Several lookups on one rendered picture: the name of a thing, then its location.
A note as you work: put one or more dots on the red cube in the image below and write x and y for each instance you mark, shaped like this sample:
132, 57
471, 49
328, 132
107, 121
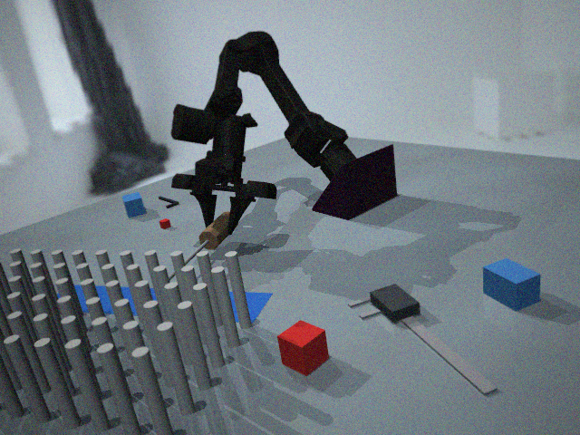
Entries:
303, 347
164, 223

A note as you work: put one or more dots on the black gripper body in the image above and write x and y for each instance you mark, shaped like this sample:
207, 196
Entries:
250, 190

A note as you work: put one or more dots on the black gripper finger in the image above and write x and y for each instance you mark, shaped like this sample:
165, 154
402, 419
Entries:
238, 207
207, 203

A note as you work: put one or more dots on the blue rectangular block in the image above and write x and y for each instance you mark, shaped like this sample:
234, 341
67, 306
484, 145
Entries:
511, 284
133, 204

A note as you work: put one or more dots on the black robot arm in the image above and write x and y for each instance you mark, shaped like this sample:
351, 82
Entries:
307, 133

